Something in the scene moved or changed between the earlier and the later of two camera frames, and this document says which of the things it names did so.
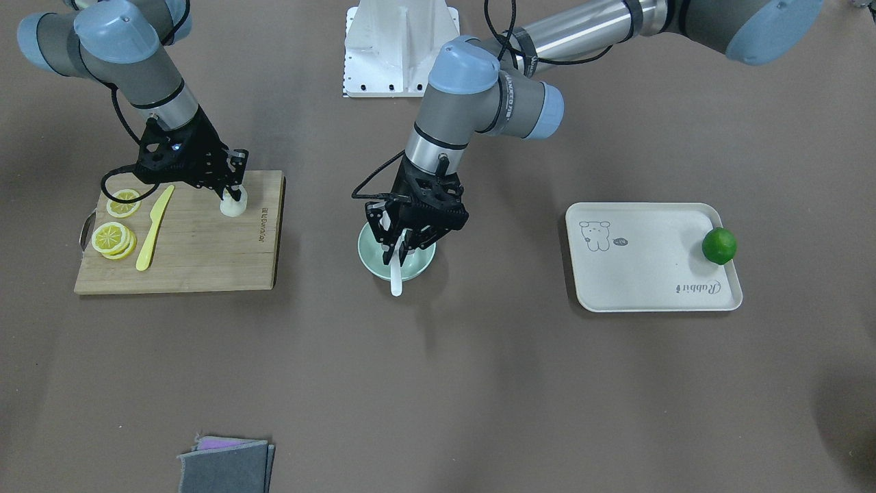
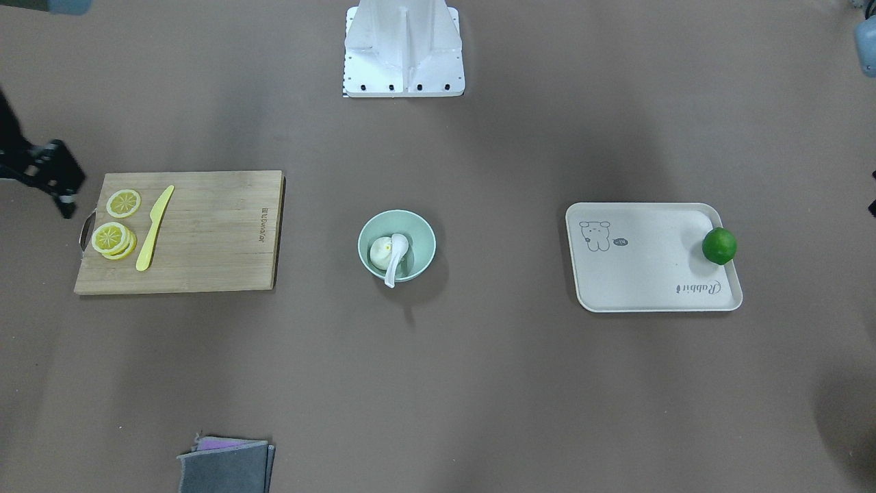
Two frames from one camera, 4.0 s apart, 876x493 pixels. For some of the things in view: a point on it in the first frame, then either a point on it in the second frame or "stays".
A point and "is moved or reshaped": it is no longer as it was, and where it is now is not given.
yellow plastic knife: (144, 261) stays
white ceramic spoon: (396, 265) is moved or reshaped
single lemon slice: (122, 210) stays
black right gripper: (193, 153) to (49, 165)
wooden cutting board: (174, 237) stays
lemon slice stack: (113, 240) stays
